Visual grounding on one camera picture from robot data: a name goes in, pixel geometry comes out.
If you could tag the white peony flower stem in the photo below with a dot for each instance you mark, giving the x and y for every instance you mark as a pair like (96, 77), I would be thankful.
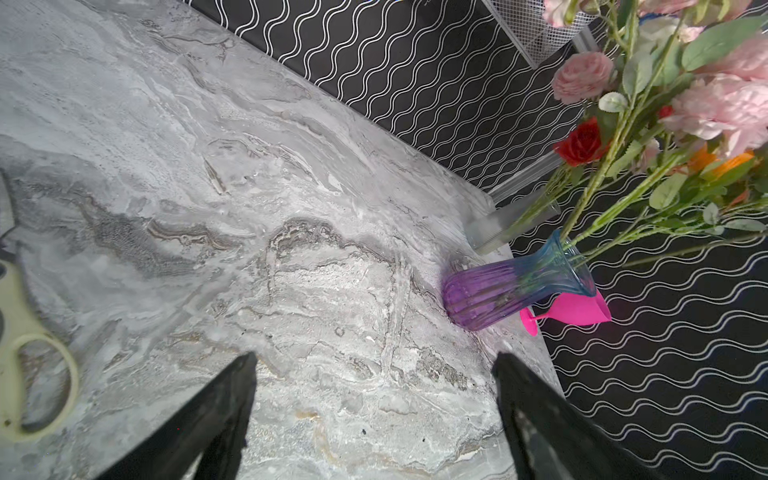
(709, 223)

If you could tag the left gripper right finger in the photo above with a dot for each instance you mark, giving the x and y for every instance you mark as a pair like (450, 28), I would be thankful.
(548, 438)

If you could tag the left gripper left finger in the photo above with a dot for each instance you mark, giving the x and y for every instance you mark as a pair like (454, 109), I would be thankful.
(209, 431)

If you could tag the orange yellow rose stem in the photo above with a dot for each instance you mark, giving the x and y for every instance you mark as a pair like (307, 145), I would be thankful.
(683, 178)

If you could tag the white wire mesh basket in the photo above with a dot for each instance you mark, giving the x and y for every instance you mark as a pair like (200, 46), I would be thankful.
(534, 38)

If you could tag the magenta plastic goblet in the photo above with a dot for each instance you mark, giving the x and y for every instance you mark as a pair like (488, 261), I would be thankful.
(570, 309)

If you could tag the red pink rose stem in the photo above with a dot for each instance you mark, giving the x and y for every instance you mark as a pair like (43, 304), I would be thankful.
(721, 101)

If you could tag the purple blue glass vase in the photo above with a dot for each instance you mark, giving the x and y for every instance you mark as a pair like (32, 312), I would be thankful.
(479, 297)

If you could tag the small pink rose stem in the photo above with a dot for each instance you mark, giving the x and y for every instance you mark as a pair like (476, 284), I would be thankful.
(582, 76)

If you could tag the frosted clear glass vase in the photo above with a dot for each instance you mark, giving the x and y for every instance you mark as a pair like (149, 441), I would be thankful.
(504, 225)

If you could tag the beige handled scissors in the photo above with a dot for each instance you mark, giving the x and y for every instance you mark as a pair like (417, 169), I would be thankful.
(29, 351)

